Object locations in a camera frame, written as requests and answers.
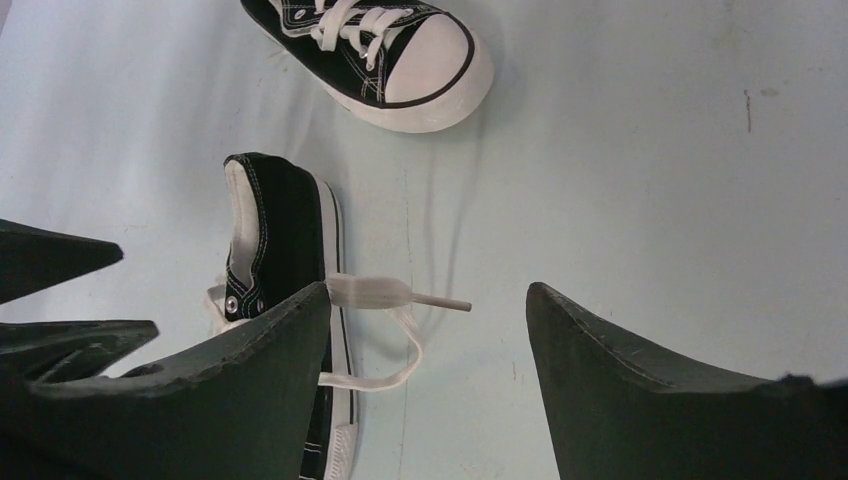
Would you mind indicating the black canvas sneaker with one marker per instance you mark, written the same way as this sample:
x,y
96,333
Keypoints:
x,y
287,234
404,66

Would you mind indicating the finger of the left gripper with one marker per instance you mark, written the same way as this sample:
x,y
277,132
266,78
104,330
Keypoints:
x,y
34,259
52,352

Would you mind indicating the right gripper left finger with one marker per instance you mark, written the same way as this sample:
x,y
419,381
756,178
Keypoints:
x,y
236,406

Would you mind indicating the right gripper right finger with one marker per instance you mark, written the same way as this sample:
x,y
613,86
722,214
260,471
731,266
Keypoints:
x,y
620,406

